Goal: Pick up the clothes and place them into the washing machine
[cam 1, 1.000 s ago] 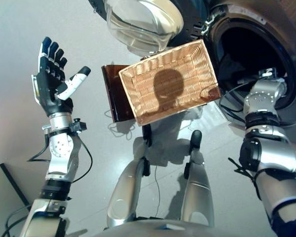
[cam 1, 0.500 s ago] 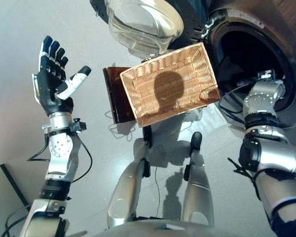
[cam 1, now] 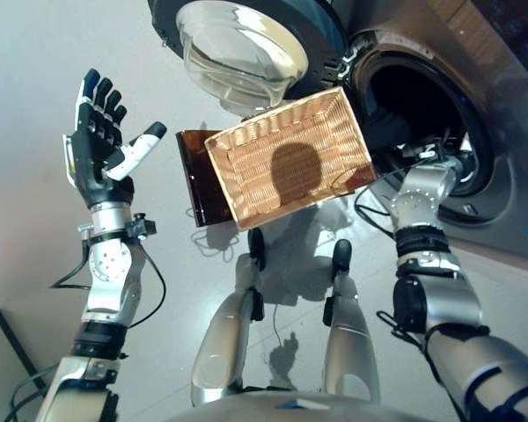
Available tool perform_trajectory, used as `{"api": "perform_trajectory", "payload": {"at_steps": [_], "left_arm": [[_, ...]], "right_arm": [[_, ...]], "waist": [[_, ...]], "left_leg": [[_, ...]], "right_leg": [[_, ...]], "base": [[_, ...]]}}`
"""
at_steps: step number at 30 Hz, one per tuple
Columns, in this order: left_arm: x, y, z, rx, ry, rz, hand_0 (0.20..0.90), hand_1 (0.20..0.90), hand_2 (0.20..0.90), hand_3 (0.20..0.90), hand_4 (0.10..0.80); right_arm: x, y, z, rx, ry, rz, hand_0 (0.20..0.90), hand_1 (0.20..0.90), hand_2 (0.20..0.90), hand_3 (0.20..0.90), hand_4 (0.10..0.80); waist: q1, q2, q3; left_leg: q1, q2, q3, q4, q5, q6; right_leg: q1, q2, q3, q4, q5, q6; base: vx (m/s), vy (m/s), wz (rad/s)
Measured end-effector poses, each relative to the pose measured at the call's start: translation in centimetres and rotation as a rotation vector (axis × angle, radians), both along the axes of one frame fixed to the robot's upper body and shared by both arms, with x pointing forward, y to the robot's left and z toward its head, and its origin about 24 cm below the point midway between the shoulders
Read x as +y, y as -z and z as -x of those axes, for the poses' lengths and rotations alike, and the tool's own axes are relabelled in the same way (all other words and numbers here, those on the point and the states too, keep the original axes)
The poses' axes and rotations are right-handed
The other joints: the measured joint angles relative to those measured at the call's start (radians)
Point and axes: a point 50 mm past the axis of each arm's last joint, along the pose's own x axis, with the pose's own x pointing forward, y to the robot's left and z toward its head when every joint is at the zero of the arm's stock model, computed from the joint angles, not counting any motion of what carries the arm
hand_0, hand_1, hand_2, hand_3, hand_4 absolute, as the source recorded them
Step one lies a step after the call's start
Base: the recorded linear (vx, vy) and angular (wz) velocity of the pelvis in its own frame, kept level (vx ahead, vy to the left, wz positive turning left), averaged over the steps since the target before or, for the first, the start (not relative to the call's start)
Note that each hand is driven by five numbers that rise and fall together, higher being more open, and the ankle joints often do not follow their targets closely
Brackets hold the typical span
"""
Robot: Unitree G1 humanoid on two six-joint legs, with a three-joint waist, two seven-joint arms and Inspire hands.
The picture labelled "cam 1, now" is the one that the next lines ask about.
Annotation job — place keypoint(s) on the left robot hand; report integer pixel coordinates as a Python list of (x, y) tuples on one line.
[(92, 149)]

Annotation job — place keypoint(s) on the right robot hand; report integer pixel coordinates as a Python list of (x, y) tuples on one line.
[(444, 151)]

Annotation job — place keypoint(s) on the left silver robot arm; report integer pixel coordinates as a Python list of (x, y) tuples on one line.
[(105, 299)]

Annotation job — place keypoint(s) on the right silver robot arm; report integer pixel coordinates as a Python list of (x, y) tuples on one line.
[(444, 285)]

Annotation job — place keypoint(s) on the grey front-load washing machine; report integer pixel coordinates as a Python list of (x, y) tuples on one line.
[(488, 110)]

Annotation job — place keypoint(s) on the round glass washing machine door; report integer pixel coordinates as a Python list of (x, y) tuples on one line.
[(246, 48)]

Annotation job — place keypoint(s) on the brown wooden stool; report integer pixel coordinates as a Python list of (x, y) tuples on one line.
[(198, 176)]

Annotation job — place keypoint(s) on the rectangular wicker basket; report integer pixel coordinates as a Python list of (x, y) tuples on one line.
[(255, 176)]

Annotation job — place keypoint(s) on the grey board with dark edge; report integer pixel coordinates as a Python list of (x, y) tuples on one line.
[(17, 347)]

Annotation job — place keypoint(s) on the left silver robot leg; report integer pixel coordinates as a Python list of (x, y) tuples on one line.
[(229, 343)]

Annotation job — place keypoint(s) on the grey robot torso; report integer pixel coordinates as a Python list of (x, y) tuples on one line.
[(299, 406)]

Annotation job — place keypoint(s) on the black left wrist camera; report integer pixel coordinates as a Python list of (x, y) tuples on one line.
[(141, 226)]

